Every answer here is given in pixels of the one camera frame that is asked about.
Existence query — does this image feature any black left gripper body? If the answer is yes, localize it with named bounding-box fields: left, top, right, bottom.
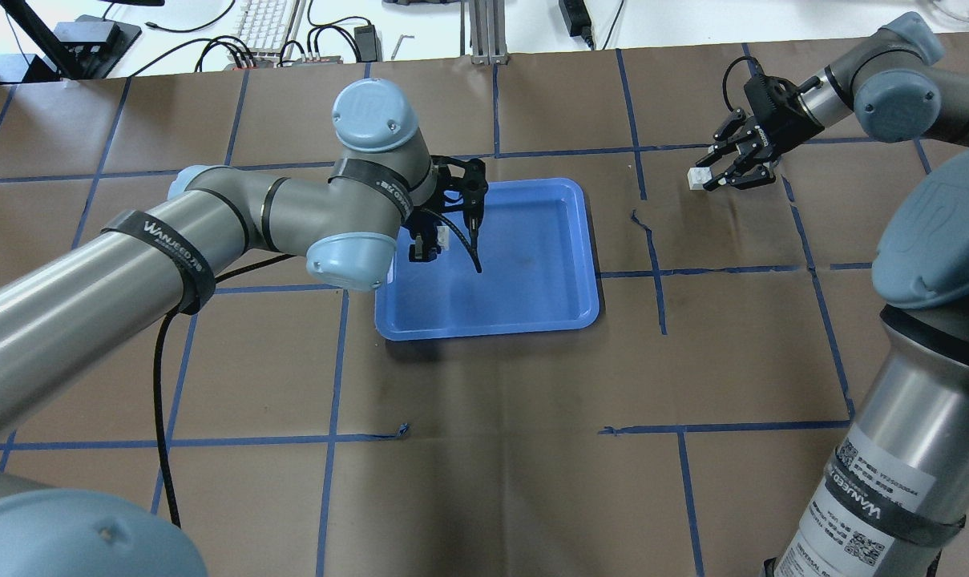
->
left=432, top=157, right=489, bottom=218

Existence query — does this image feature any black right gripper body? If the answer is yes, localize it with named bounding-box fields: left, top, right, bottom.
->
left=744, top=74, right=825, bottom=149

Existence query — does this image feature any white building block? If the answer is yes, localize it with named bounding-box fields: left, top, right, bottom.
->
left=687, top=167, right=713, bottom=191
left=435, top=225, right=450, bottom=252

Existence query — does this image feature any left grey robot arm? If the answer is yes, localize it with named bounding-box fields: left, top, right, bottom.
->
left=0, top=190, right=703, bottom=576

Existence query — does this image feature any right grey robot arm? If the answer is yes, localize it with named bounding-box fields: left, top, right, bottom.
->
left=687, top=11, right=969, bottom=576

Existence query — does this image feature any blue plastic tray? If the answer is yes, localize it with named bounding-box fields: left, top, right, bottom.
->
left=374, top=178, right=600, bottom=342

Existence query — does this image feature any black power adapter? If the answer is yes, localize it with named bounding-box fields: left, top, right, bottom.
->
left=557, top=0, right=596, bottom=50

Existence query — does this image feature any white keyboard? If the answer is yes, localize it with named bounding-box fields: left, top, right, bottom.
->
left=231, top=1, right=308, bottom=56

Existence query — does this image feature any black monitor stand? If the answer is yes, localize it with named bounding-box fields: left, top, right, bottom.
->
left=0, top=1, right=141, bottom=80

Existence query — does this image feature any aluminium frame post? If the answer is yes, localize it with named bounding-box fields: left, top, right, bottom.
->
left=461, top=1, right=509, bottom=65

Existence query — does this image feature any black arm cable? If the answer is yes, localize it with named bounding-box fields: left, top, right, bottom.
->
left=153, top=255, right=296, bottom=530

